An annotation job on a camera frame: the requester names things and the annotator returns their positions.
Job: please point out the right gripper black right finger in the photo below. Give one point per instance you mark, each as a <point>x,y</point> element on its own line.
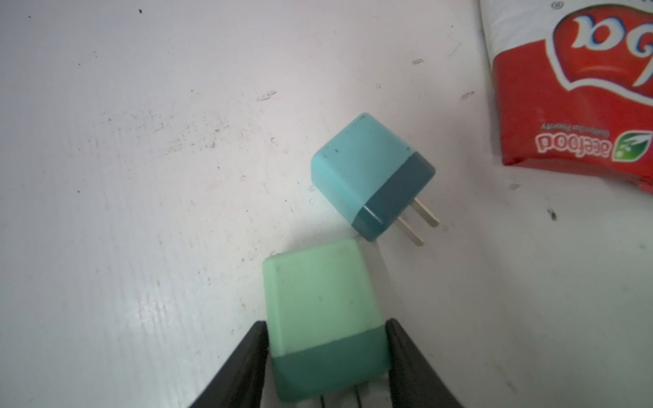
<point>412,380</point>

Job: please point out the green plug adapter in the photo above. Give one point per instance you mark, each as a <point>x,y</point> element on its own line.
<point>326,330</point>

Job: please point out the red Chuba chips bag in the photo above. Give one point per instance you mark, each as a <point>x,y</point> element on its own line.
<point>573,83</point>

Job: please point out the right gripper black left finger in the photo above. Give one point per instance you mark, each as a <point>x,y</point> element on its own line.
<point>240,381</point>

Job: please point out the teal plug adapter far left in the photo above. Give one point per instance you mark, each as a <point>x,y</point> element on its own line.
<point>371,176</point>

